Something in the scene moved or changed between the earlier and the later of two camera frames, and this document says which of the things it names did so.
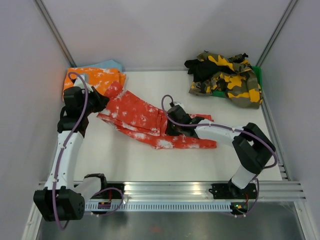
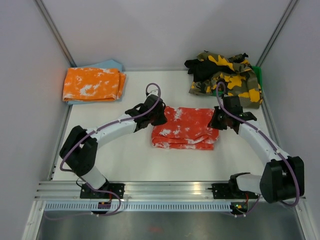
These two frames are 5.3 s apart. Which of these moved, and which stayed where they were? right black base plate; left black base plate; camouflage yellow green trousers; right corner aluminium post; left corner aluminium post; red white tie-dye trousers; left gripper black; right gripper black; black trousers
Moved: right gripper black; red white tie-dye trousers; left gripper black
Stayed: black trousers; left corner aluminium post; left black base plate; camouflage yellow green trousers; right corner aluminium post; right black base plate
